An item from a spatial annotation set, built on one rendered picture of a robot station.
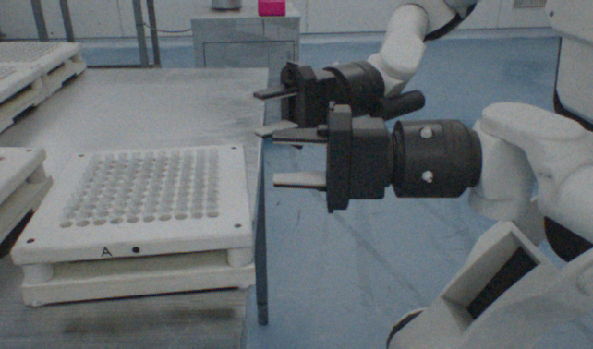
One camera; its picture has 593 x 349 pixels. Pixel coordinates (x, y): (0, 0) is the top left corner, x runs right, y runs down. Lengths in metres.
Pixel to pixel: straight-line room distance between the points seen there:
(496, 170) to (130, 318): 0.41
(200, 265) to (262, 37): 2.54
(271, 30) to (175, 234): 2.55
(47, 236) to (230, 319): 0.21
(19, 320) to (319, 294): 1.46
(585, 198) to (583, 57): 0.28
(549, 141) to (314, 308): 1.46
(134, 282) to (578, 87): 0.60
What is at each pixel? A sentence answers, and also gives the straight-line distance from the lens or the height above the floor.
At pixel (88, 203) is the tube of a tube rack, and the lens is 0.63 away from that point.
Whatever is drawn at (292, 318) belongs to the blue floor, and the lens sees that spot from 1.86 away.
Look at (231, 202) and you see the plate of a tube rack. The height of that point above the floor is 0.96.
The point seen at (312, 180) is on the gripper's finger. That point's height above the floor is 0.99.
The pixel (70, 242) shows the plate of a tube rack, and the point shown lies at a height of 0.96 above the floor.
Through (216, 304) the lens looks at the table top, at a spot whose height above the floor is 0.89.
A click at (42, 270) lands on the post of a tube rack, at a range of 0.60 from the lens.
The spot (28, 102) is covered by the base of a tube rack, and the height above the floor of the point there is 0.91.
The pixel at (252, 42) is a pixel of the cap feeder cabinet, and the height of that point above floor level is 0.62.
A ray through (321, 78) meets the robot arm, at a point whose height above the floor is 1.06.
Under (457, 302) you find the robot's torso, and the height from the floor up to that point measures 0.69.
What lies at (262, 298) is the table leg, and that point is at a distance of 1.76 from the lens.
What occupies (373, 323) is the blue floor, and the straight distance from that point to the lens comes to 1.87.
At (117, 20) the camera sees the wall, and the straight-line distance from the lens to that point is 6.02.
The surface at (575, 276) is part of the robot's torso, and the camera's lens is 0.80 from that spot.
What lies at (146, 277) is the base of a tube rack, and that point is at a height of 0.91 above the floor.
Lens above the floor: 1.26
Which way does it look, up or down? 27 degrees down
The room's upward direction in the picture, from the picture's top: straight up
